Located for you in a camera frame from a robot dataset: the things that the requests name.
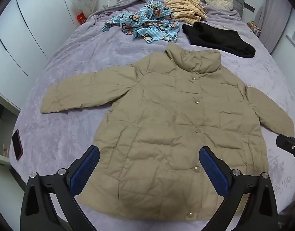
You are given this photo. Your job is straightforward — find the beige puffer jacket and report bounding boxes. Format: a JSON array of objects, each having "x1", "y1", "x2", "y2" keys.
[{"x1": 40, "y1": 42, "x2": 295, "y2": 222}]

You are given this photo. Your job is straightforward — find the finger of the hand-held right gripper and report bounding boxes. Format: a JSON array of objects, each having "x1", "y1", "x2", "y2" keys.
[{"x1": 276, "y1": 135, "x2": 295, "y2": 164}]

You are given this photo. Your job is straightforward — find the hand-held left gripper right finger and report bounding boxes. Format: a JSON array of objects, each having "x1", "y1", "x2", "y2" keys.
[{"x1": 199, "y1": 146, "x2": 279, "y2": 231}]

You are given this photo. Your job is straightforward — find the white bedside cabinet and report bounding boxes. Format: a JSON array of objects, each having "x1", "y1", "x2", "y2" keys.
[{"x1": 0, "y1": 89, "x2": 20, "y2": 164}]

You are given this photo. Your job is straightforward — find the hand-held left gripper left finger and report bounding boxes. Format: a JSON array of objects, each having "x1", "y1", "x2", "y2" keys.
[{"x1": 20, "y1": 145, "x2": 100, "y2": 231}]

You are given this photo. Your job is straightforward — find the white wardrobe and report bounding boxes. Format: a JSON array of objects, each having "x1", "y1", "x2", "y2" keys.
[{"x1": 0, "y1": 0, "x2": 76, "y2": 111}]

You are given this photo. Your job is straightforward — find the pale curtain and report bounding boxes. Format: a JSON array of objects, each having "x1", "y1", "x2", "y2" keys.
[{"x1": 256, "y1": 0, "x2": 292, "y2": 53}]

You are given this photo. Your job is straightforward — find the beige striped fleece garment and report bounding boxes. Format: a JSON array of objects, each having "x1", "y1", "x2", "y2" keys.
[{"x1": 164, "y1": 0, "x2": 208, "y2": 26}]

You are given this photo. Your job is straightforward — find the colourful boxes on nightstand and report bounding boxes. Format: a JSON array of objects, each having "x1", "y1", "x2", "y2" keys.
[{"x1": 247, "y1": 20, "x2": 261, "y2": 38}]

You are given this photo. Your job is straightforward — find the black folded garment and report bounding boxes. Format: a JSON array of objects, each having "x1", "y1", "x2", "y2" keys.
[{"x1": 182, "y1": 21, "x2": 256, "y2": 59}]

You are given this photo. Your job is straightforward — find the purple plush blanket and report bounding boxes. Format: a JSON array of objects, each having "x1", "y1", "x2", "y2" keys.
[{"x1": 9, "y1": 0, "x2": 295, "y2": 231}]

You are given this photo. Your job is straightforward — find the blue monkey print cloth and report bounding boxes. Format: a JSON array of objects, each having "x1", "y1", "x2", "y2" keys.
[{"x1": 102, "y1": 0, "x2": 180, "y2": 44}]

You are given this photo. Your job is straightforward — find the dark smartphone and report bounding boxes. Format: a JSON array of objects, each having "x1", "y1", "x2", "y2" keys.
[{"x1": 12, "y1": 129, "x2": 24, "y2": 161}]

